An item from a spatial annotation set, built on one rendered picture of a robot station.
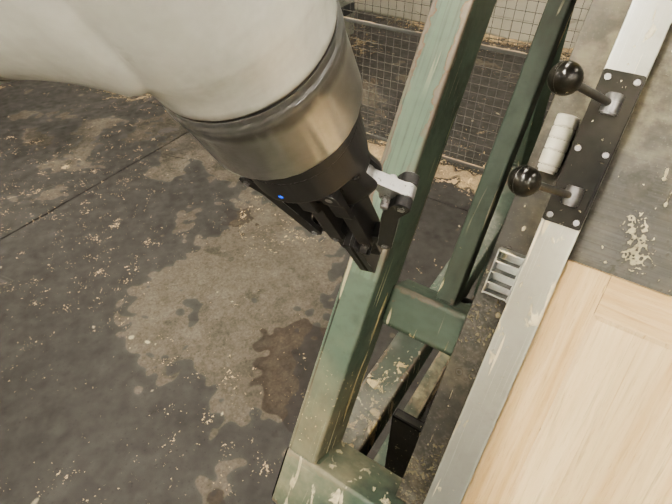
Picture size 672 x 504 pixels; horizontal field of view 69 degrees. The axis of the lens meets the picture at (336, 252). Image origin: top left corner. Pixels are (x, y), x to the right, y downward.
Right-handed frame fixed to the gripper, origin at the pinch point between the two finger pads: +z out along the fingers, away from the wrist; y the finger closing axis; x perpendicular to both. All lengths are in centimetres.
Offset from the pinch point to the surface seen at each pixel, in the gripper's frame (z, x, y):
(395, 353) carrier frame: 78, 1, 9
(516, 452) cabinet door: 41.9, 13.6, -18.8
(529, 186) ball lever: 13.1, -15.1, -12.7
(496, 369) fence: 35.1, 3.3, -13.6
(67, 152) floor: 193, -82, 286
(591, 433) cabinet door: 38.5, 8.0, -27.5
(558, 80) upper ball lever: 7.7, -25.6, -13.3
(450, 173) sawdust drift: 248, -138, 38
